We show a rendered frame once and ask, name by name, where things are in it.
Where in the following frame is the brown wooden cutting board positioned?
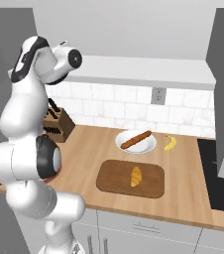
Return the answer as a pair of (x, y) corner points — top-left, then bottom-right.
(95, 159), (167, 199)

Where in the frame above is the golden croissant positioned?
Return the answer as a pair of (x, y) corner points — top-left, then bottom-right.
(130, 166), (144, 189)

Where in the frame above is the long brown pastry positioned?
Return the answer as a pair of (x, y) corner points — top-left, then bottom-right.
(120, 130), (153, 150)

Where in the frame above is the white round plate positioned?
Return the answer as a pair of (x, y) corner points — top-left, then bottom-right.
(114, 129), (158, 156)

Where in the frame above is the wooden knife block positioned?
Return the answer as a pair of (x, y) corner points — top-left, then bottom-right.
(42, 97), (76, 144)

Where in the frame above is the yellow banana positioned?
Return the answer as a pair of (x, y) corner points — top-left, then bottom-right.
(164, 134), (178, 152)

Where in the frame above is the grey cupboard door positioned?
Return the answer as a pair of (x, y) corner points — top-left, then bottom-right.
(98, 227), (198, 254)
(71, 221), (100, 254)

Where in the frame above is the grey drawer front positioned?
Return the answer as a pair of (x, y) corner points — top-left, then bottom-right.
(96, 209), (204, 246)
(196, 227), (224, 254)

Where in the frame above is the black hob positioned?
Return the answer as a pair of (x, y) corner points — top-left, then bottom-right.
(196, 137), (224, 214)

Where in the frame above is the grey wall socket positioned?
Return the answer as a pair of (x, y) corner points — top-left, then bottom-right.
(150, 86), (168, 106)

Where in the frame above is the white wall cabinet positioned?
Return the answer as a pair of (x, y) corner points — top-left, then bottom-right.
(31, 0), (217, 92)

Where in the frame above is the grey drawer handle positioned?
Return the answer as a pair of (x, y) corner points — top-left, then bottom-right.
(132, 222), (162, 233)

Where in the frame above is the grey cupboard door handle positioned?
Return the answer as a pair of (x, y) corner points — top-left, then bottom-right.
(86, 234), (94, 254)
(102, 236), (110, 254)

